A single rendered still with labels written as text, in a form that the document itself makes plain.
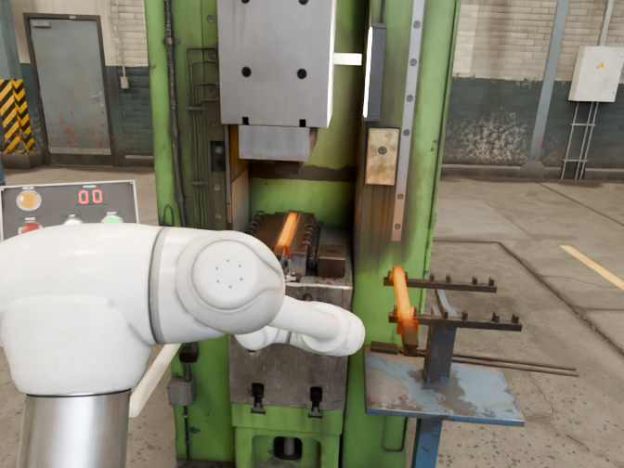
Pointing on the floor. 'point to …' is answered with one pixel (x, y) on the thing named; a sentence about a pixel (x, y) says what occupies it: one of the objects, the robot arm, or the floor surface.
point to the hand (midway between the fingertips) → (279, 256)
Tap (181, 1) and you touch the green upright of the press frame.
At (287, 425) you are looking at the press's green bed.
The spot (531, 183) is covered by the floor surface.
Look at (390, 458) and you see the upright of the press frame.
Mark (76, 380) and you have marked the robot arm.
